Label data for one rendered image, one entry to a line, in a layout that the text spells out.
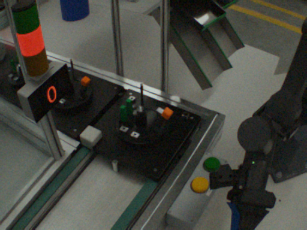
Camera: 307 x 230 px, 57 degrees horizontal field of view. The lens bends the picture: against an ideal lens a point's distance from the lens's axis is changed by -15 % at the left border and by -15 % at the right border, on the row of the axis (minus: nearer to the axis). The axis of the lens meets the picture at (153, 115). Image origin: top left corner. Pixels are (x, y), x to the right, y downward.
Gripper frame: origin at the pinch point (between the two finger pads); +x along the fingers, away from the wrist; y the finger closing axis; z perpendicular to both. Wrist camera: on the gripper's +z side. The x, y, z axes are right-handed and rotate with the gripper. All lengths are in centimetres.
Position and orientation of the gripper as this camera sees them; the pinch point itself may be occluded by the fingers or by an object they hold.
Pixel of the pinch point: (240, 223)
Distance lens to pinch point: 59.6
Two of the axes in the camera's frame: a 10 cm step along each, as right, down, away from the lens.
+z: -9.6, -2.3, 1.5
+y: -1.0, -2.2, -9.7
